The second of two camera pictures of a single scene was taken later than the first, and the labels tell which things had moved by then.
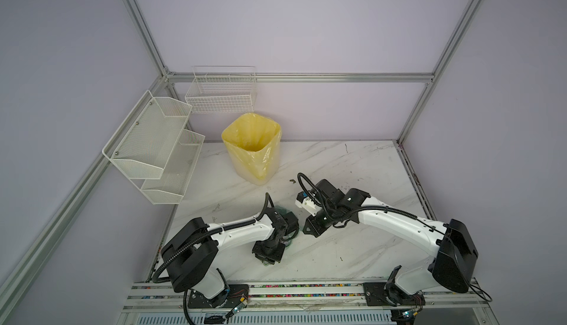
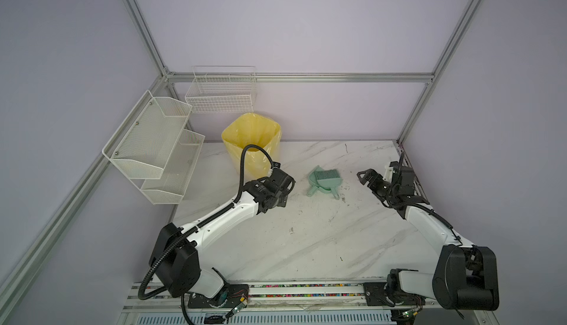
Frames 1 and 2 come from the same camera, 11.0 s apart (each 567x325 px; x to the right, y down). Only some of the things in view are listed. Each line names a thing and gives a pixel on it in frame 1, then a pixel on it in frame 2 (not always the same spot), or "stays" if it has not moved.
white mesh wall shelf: [154, 150] stays
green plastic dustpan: [287, 241] to [314, 182]
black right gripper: [311, 228] to [376, 177]
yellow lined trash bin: [254, 142] stays
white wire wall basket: [219, 89] stays
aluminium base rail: [157, 303] stays
